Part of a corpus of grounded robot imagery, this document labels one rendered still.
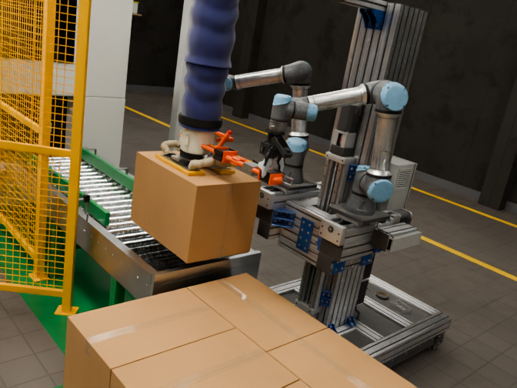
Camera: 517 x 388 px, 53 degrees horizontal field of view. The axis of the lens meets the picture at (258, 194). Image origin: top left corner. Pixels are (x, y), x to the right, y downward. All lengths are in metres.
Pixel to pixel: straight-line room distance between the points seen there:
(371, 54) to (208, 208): 1.12
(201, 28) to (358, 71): 0.83
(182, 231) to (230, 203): 0.27
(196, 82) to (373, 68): 0.88
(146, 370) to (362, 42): 1.85
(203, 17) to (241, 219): 1.00
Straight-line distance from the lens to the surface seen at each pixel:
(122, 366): 2.09
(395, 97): 2.31
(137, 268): 2.70
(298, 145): 2.81
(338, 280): 2.97
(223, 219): 2.58
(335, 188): 2.75
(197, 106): 2.60
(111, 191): 3.84
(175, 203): 2.59
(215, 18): 2.55
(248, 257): 2.92
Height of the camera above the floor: 1.79
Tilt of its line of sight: 17 degrees down
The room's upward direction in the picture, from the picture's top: 10 degrees clockwise
